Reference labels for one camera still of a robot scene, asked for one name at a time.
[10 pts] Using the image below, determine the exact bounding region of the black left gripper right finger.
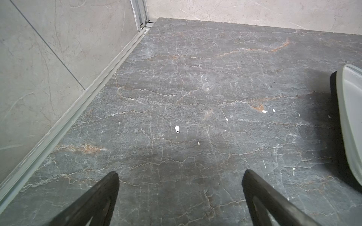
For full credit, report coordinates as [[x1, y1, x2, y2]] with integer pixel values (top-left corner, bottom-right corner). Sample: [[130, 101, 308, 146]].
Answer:
[[241, 169, 320, 226]]

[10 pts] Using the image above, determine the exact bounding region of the black zippered umbrella sleeve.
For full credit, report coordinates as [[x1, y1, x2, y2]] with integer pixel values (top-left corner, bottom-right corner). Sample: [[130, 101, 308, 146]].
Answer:
[[330, 64, 362, 193]]

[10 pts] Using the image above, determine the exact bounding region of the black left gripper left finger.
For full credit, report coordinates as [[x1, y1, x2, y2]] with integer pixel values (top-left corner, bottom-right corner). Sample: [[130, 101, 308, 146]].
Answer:
[[44, 171, 120, 226]]

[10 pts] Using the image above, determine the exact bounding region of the aluminium cage frame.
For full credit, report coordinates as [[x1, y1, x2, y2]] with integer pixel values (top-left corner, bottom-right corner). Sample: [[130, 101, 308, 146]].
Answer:
[[1, 1, 150, 210]]

